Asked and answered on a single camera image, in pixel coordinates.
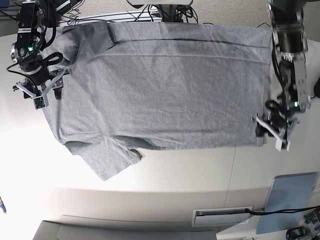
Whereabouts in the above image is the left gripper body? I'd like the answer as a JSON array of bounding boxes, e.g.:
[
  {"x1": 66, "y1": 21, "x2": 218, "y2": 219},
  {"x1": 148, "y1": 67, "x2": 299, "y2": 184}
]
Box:
[{"x1": 250, "y1": 100, "x2": 300, "y2": 141}]

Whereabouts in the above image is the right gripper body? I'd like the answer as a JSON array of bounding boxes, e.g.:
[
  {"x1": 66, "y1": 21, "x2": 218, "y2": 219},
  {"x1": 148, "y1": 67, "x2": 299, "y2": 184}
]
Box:
[{"x1": 19, "y1": 65, "x2": 71, "y2": 96}]

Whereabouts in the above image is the grey T-shirt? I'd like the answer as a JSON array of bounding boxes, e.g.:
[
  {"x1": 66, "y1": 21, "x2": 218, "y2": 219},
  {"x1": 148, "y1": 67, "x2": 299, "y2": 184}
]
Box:
[{"x1": 43, "y1": 21, "x2": 272, "y2": 180}]

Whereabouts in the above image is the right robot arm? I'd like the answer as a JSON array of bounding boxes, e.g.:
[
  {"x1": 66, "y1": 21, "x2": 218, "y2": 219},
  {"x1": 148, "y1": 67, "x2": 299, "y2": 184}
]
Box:
[{"x1": 10, "y1": 0, "x2": 69, "y2": 109}]

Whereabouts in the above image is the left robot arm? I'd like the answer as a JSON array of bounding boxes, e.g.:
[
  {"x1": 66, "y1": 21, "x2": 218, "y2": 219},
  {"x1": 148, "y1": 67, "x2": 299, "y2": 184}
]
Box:
[{"x1": 253, "y1": 0, "x2": 311, "y2": 151}]

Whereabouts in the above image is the black round object right edge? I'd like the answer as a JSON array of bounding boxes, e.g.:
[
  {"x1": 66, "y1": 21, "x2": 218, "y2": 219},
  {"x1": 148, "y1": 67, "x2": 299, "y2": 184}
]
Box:
[{"x1": 313, "y1": 78, "x2": 320, "y2": 98}]

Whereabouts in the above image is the blue-grey flat board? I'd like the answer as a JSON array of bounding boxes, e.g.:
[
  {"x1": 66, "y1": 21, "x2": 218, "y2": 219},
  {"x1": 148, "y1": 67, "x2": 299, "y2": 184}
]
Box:
[{"x1": 256, "y1": 172, "x2": 318, "y2": 235}]

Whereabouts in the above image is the black device bottom right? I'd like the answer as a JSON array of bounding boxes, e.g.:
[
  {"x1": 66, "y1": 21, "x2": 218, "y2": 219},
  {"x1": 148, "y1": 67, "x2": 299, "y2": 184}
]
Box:
[{"x1": 285, "y1": 226, "x2": 311, "y2": 240}]

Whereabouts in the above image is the blue orange tool left edge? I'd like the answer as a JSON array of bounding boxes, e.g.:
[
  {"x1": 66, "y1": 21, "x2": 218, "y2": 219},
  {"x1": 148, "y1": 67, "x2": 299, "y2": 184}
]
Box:
[{"x1": 0, "y1": 197, "x2": 7, "y2": 214}]

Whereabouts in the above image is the grey central robot stand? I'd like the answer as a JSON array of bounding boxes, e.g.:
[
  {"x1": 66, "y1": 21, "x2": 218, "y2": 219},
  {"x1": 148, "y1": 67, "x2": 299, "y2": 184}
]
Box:
[{"x1": 127, "y1": 0, "x2": 193, "y2": 23}]

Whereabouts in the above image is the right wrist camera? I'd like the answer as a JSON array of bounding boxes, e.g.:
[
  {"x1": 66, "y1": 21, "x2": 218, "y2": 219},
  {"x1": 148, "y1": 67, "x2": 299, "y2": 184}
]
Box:
[{"x1": 32, "y1": 95, "x2": 49, "y2": 110}]

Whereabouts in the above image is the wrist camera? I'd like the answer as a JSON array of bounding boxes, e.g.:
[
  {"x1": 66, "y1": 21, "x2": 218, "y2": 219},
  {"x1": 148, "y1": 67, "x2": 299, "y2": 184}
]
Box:
[
  {"x1": 32, "y1": 95, "x2": 49, "y2": 110},
  {"x1": 275, "y1": 139, "x2": 291, "y2": 152}
]

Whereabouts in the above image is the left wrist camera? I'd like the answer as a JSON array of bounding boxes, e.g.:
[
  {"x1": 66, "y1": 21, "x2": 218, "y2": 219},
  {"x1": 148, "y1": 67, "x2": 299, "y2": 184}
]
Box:
[{"x1": 275, "y1": 139, "x2": 291, "y2": 152}]

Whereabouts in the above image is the black cable at tray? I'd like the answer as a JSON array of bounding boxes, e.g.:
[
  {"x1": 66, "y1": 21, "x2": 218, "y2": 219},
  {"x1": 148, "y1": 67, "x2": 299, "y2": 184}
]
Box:
[{"x1": 245, "y1": 206, "x2": 320, "y2": 216}]

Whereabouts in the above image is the white cable grommet tray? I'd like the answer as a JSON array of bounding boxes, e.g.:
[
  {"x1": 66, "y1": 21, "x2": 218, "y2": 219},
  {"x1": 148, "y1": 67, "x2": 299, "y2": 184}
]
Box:
[{"x1": 191, "y1": 205, "x2": 254, "y2": 228}]

